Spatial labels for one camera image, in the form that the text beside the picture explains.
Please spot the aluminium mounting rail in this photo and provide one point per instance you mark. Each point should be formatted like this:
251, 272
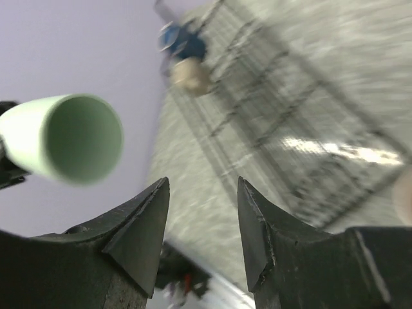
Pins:
209, 287

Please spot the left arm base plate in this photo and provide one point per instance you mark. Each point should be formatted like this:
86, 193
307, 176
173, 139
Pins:
176, 267

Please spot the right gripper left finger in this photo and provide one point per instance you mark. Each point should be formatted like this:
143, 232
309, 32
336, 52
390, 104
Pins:
110, 261

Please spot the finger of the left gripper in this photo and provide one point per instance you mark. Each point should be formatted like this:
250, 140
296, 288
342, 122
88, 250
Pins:
10, 173
7, 105

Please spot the dark blue glazed mug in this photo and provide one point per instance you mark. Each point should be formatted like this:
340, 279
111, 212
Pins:
178, 40

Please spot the beige ceramic mug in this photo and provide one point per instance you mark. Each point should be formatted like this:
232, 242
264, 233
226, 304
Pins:
192, 76

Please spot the beige plastic tumbler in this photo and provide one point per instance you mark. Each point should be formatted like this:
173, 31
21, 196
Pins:
401, 197

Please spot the green tumbler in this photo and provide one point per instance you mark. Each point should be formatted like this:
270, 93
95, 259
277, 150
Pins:
76, 139

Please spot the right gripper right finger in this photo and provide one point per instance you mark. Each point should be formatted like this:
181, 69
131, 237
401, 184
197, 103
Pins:
290, 264

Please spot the black wire dish rack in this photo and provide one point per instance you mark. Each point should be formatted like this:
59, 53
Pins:
271, 118

